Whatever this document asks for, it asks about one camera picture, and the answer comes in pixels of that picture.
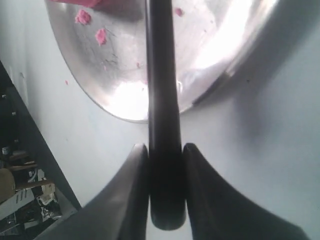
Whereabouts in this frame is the pink dough lump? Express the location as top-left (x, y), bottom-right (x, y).
top-left (65, 0), bottom-right (101, 8)

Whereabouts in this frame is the pink crumb beside front crumb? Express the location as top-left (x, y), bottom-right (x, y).
top-left (95, 28), bottom-right (107, 46)

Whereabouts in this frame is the black knife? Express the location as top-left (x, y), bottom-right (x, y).
top-left (145, 0), bottom-right (186, 231)

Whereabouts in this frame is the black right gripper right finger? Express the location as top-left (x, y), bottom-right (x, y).
top-left (183, 143), bottom-right (308, 240)

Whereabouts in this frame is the round metal plate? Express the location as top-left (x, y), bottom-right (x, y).
top-left (45, 0), bottom-right (278, 122)

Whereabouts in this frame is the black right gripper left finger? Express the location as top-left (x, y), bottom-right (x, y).
top-left (37, 144), bottom-right (149, 240)

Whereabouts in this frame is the pink crumb front of plate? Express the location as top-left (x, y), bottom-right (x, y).
top-left (75, 9), bottom-right (92, 25)

